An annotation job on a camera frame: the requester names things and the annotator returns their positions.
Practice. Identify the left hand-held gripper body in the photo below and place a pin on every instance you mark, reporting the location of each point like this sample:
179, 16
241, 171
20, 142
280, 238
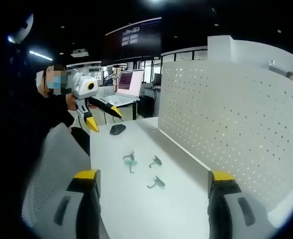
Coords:
82, 87

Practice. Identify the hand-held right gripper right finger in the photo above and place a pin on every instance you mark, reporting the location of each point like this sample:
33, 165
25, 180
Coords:
235, 219

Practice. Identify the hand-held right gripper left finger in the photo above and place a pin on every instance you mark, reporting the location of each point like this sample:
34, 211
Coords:
61, 219

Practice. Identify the white perforated mounting plate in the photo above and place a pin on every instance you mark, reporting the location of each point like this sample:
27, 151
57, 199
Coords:
223, 119

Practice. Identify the person's left hand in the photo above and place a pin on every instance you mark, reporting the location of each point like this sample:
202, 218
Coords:
71, 102

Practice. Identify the black computer mouse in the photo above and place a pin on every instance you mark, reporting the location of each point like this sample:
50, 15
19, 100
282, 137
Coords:
117, 129

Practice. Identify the white open laptop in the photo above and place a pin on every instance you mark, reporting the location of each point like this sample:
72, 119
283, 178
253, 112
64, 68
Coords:
130, 83

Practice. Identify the ceiling projector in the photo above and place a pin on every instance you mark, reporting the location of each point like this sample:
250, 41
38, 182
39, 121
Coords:
79, 52

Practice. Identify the person's head with white cap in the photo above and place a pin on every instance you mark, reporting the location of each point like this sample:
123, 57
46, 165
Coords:
39, 79

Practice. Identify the grey mesh office chair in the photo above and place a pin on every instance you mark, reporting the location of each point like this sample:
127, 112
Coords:
59, 159

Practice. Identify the long ceiling light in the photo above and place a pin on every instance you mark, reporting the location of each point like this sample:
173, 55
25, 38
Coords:
40, 55

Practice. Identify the white square pillar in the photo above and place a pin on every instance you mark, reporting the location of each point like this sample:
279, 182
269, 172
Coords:
219, 48

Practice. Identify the large dark wall screen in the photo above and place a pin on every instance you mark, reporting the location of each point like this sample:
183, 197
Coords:
146, 37

